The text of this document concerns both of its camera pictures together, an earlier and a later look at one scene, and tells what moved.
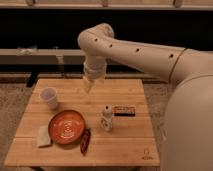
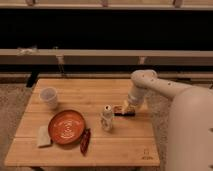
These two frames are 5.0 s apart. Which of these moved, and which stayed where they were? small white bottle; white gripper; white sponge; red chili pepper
Moved: white gripper
Stayed: small white bottle; red chili pepper; white sponge
